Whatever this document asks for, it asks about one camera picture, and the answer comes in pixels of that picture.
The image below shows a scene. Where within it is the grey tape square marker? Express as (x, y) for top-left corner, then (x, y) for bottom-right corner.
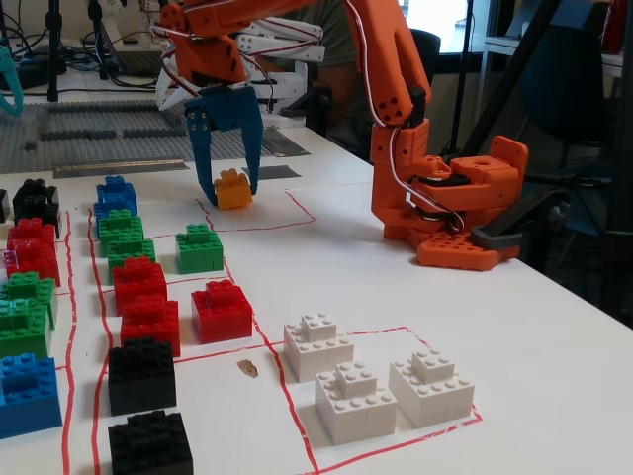
(255, 164), (304, 181)

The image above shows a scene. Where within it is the black tripod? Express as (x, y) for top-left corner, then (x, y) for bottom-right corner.
(461, 0), (566, 157)

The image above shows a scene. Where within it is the person in green shirt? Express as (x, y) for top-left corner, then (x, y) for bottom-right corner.
(261, 0), (378, 155)

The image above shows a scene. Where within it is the green lego block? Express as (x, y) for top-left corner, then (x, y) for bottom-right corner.
(1, 270), (60, 331)
(98, 208), (146, 248)
(0, 296), (53, 360)
(105, 235), (157, 278)
(174, 223), (226, 275)

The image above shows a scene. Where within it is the yellow lego block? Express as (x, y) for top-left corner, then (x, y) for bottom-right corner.
(213, 168), (254, 212)

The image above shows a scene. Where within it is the dark grey brick wall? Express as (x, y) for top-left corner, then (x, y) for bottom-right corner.
(122, 126), (186, 140)
(47, 99), (187, 117)
(38, 102), (119, 142)

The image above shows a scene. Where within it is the red canister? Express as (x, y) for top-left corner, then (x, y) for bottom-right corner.
(599, 0), (627, 55)

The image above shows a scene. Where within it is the thin black stand pole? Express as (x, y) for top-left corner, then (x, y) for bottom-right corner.
(446, 0), (477, 155)

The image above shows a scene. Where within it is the blue lego block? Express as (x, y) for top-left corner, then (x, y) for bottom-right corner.
(0, 352), (65, 441)
(95, 174), (137, 200)
(93, 191), (139, 222)

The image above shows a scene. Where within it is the black vertical post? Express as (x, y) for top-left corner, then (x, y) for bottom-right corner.
(604, 48), (633, 319)

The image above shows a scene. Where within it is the dark grey laptop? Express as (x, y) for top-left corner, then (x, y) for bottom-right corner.
(98, 19), (167, 78)

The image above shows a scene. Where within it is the teal robot gripper claw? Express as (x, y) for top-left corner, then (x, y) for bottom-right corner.
(0, 41), (25, 119)

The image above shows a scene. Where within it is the black box device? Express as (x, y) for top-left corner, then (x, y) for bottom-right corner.
(11, 57), (68, 92)

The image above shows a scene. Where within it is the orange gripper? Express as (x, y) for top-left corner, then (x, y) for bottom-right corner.
(167, 34), (265, 208)

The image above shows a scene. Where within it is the red lego block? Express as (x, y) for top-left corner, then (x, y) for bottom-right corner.
(112, 255), (169, 316)
(6, 217), (57, 253)
(119, 293), (182, 358)
(190, 278), (255, 345)
(8, 240), (62, 289)

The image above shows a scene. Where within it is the red white robot cable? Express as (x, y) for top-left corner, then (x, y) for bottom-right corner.
(343, 0), (469, 235)

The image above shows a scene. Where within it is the dark blue chair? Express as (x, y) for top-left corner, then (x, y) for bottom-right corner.
(522, 23), (610, 150)

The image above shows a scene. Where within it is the white lego block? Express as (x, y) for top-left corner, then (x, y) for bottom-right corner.
(388, 347), (477, 429)
(283, 312), (355, 383)
(315, 360), (399, 447)

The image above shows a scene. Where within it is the black office chair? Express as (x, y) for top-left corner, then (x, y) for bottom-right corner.
(408, 28), (442, 86)

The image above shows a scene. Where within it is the wrinkled grey tape strip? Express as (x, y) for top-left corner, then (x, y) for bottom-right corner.
(260, 125), (313, 159)

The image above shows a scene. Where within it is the long grey tape strip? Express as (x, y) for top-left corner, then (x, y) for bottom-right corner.
(51, 157), (191, 180)

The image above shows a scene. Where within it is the grey lego baseplate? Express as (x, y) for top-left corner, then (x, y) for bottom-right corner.
(0, 98), (279, 176)

